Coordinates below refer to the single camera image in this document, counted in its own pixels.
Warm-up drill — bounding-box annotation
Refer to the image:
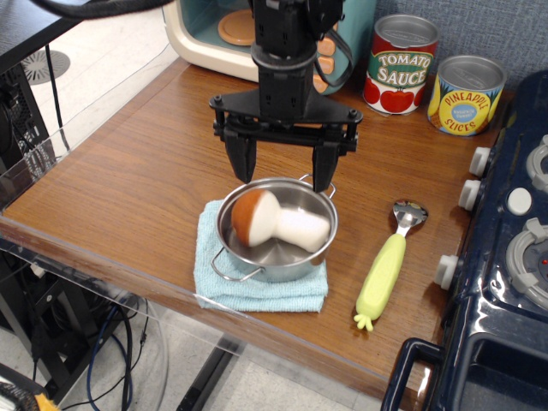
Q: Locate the spoon with yellow-green handle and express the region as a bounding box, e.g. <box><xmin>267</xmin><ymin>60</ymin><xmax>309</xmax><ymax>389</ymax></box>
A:
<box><xmin>354</xmin><ymin>200</ymin><xmax>429</xmax><ymax>332</ymax></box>

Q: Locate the pineapple slices can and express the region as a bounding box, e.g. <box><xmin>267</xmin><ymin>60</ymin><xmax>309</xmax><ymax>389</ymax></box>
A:
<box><xmin>427</xmin><ymin>55</ymin><xmax>507</xmax><ymax>137</ymax></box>

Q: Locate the stainless steel pot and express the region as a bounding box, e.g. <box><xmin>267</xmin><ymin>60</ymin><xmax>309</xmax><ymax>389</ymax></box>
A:
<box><xmin>211</xmin><ymin>175</ymin><xmax>338</xmax><ymax>283</ymax></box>

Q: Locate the dark blue toy stove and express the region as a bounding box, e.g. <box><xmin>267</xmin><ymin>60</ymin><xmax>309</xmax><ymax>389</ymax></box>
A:
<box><xmin>382</xmin><ymin>71</ymin><xmax>547</xmax><ymax>410</ymax></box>

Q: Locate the clear acrylic table guard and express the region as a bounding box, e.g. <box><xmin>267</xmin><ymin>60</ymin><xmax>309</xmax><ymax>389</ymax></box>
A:
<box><xmin>1</xmin><ymin>60</ymin><xmax>393</xmax><ymax>391</ymax></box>

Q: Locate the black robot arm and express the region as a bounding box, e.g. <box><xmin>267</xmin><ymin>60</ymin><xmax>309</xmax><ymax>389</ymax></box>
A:
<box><xmin>210</xmin><ymin>1</ymin><xmax>363</xmax><ymax>193</ymax></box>

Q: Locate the light blue folded cloth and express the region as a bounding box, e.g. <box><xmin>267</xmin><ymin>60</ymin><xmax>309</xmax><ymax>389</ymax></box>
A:
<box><xmin>194</xmin><ymin>200</ymin><xmax>329</xmax><ymax>313</ymax></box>

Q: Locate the black cable under table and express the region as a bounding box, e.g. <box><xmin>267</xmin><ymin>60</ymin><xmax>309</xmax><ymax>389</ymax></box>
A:
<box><xmin>59</xmin><ymin>299</ymin><xmax>151</xmax><ymax>411</ymax></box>

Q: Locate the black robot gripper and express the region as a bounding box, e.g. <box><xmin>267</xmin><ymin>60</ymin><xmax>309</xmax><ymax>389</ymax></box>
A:
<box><xmin>210</xmin><ymin>42</ymin><xmax>363</xmax><ymax>193</ymax></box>

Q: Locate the toy microwave oven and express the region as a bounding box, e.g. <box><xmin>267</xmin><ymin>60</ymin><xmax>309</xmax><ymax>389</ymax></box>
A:
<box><xmin>163</xmin><ymin>1</ymin><xmax>377</xmax><ymax>95</ymax></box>

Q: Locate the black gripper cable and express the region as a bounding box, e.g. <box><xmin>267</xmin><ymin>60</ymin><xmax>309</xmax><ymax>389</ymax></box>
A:
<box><xmin>29</xmin><ymin>0</ymin><xmax>355</xmax><ymax>89</ymax></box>

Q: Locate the tomato sauce can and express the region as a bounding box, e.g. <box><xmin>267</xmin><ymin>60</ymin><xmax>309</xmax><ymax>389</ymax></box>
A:
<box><xmin>363</xmin><ymin>14</ymin><xmax>440</xmax><ymax>115</ymax></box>

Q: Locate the black computer tower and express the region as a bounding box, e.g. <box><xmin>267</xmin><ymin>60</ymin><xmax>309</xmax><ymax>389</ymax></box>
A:
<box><xmin>1</xmin><ymin>63</ymin><xmax>49</xmax><ymax>172</ymax></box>

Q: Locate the plush brown white mushroom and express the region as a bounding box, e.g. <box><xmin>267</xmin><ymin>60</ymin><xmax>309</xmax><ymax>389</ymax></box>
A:
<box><xmin>231</xmin><ymin>189</ymin><xmax>331</xmax><ymax>253</ymax></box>

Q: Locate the black table leg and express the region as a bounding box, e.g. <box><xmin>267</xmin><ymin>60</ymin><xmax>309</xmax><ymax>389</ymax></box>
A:
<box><xmin>176</xmin><ymin>348</ymin><xmax>235</xmax><ymax>411</ymax></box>

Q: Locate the black desk at left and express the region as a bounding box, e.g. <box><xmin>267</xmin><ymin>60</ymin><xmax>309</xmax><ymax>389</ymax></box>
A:
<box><xmin>1</xmin><ymin>0</ymin><xmax>81</xmax><ymax>74</ymax></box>

